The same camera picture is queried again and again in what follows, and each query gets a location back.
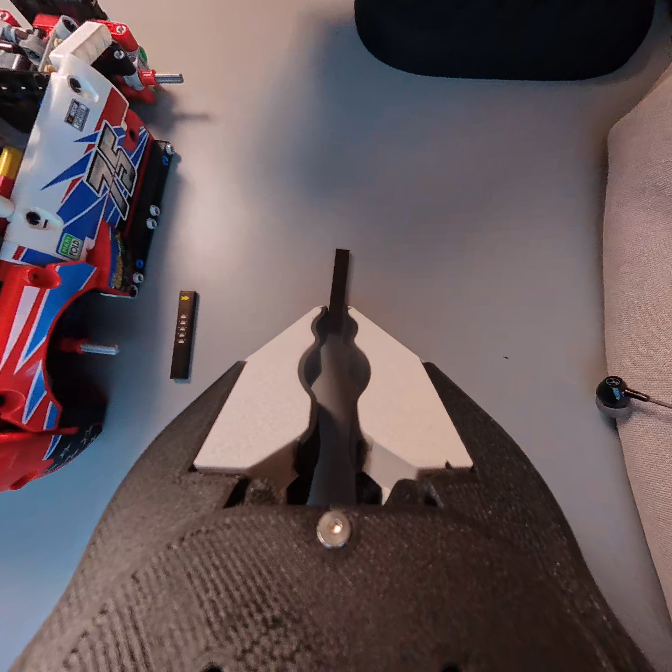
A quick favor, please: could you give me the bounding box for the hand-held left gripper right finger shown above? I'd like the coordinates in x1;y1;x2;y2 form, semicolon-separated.
341;306;473;505

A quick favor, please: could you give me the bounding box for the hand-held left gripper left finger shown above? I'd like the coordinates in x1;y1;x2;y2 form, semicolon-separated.
193;306;330;504

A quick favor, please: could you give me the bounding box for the black lego strip with stickers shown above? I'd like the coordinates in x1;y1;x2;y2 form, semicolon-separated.
169;290;198;380

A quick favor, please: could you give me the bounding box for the plain black lego strip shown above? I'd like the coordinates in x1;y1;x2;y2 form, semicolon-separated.
328;248;351;321

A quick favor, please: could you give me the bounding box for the red white blue lego car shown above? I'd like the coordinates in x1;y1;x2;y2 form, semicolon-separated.
0;0;184;494

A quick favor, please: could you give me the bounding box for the black earbud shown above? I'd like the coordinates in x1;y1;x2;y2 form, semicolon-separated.
596;375;634;419

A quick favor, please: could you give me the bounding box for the beige sweatshirt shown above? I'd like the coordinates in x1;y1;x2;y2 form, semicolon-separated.
602;67;672;649

